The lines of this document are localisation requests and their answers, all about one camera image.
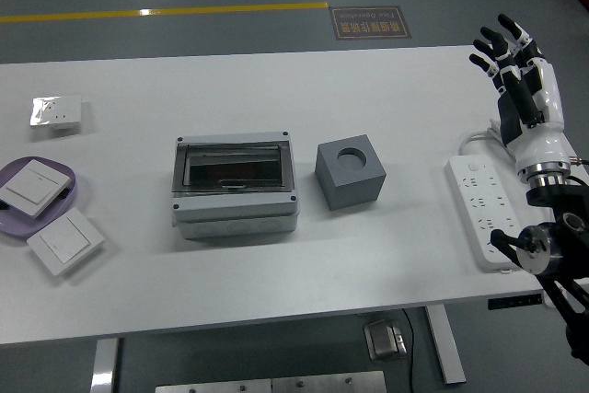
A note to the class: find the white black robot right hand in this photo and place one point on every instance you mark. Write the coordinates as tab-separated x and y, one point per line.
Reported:
540	135

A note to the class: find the grey junction box clear lid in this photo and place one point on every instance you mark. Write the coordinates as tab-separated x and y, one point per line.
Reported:
234	213

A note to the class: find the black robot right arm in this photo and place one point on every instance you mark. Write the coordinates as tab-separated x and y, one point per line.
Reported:
559	246

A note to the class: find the grey cube with round hole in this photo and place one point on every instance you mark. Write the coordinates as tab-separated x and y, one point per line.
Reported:
354	181

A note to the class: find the metal floor box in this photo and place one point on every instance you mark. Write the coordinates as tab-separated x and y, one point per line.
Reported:
384	340

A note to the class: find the white power strip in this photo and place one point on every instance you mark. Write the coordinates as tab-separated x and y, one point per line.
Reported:
478	202

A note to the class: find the black table control panel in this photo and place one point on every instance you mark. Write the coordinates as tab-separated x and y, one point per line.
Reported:
514	301

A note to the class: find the brown floor sign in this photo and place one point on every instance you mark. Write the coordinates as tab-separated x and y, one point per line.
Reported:
370	22

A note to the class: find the white table leg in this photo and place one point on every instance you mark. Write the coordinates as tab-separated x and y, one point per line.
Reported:
104	365
444	347

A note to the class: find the yellow floor tape line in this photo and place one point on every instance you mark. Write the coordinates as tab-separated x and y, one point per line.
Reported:
161	11

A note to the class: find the purple tray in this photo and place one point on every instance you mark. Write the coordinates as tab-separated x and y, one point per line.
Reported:
14	227

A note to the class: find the metal base plate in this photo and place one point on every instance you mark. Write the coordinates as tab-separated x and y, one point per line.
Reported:
329	383
214	386

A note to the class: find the white wall socket in plastic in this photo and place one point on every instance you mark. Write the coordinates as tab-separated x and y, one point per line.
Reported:
57	110

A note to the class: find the white wall switch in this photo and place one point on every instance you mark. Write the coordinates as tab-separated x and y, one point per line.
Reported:
34	186
64	240

